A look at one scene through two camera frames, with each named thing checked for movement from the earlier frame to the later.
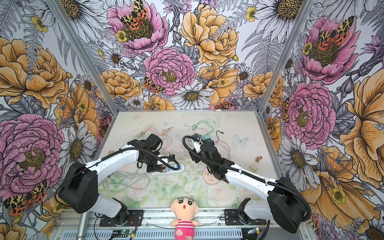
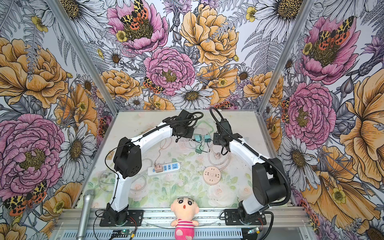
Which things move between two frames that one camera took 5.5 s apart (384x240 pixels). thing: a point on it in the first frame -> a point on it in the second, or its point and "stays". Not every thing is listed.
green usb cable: x=195 y=125 stays
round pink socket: x=209 y=178 stays
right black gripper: x=194 y=155 -> x=216 y=136
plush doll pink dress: x=185 y=209 stays
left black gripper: x=156 y=168 -> x=189 y=134
